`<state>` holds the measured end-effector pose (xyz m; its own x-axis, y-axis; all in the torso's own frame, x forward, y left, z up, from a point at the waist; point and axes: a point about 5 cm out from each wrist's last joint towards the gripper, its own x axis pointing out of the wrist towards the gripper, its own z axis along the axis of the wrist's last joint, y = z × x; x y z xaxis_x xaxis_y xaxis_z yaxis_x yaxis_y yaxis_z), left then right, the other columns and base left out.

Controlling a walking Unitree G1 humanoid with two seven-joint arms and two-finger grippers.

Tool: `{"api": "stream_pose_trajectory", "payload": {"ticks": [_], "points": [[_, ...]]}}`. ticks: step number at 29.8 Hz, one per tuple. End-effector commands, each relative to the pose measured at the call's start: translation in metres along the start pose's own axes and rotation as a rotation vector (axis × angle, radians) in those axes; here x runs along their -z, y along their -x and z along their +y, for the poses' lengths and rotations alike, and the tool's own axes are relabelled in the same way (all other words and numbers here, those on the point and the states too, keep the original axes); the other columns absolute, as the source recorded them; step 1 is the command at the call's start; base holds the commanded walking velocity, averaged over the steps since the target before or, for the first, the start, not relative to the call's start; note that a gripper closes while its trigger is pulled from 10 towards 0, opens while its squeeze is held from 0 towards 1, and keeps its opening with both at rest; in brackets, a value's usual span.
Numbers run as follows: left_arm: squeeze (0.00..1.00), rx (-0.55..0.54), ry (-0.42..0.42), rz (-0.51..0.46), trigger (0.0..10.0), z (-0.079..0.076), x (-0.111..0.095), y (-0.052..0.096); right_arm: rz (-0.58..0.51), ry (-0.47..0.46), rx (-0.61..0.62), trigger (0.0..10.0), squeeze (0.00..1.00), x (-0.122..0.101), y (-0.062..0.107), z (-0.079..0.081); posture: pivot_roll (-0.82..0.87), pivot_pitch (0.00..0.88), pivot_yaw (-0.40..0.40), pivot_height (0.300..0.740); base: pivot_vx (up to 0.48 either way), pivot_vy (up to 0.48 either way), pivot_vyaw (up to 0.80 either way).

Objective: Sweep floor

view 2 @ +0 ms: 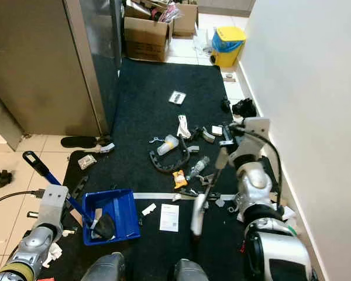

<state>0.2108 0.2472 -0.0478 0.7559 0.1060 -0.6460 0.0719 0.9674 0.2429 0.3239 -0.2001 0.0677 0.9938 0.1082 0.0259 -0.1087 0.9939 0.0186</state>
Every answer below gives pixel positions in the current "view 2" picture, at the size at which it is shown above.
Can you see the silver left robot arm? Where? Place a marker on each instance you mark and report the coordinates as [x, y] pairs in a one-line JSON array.
[[35, 246]]

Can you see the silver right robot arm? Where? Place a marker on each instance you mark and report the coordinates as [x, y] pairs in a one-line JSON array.
[[254, 175]]

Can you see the small white square box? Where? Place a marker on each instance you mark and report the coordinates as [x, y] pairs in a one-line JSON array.
[[217, 130]]

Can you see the black fabric bundle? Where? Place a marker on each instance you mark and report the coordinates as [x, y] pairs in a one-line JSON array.
[[244, 108]]

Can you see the white cloth tag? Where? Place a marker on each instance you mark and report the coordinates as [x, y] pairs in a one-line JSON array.
[[183, 127]]

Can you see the crushed clear plastic bottle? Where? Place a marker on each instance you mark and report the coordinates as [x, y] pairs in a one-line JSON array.
[[198, 168]]

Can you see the translucent plastic cup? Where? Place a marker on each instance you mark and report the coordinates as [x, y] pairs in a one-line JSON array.
[[167, 145]]

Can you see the white card dark print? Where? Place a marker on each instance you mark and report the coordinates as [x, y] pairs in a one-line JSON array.
[[177, 97]]

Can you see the orange snack packet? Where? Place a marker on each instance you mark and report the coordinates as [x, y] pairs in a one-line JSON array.
[[179, 179]]

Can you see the yellow bin with blue liner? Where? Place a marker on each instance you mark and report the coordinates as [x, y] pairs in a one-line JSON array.
[[227, 55]]

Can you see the white tape strip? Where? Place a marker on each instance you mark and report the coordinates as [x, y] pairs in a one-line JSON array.
[[158, 196]]

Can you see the white plastic bag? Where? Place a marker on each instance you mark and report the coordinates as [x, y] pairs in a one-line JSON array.
[[203, 41]]

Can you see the white paper sheet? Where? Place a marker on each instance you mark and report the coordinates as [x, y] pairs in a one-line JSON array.
[[169, 218]]

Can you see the dark crumpled clump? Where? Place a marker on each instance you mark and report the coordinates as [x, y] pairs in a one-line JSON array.
[[0, 178]]

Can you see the small white scrap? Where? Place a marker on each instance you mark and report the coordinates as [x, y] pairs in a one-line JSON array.
[[148, 209]]

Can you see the small red clip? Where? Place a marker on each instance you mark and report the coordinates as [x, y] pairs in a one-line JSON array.
[[243, 246]]

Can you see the small cardboard box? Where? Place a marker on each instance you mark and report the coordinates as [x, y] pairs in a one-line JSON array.
[[186, 23]]

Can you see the wooden brush white bristles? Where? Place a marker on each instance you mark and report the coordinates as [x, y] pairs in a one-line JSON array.
[[107, 147]]

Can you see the large cardboard box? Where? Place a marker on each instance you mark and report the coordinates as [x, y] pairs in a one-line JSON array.
[[145, 41]]

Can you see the pink plastic wrapper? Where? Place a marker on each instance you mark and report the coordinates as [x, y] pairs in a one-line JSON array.
[[167, 10]]

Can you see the grey robot right leg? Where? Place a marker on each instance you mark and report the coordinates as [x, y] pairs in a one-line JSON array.
[[190, 270]]

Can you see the grey robot leg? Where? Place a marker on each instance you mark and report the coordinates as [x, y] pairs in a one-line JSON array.
[[190, 270], [102, 268]]

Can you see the small printed packet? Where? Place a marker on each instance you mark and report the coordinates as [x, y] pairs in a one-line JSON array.
[[87, 161]]

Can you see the black slipper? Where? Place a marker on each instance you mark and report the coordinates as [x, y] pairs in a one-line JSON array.
[[79, 142]]

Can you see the black crumpled lump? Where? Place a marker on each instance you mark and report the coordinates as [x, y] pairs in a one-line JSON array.
[[105, 227]]

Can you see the tall grey cabinet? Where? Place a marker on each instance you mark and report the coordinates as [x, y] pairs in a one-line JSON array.
[[47, 58]]

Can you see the grey robot left leg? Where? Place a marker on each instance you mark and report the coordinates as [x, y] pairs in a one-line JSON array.
[[102, 268]]

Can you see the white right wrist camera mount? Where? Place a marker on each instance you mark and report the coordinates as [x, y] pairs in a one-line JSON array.
[[256, 132]]

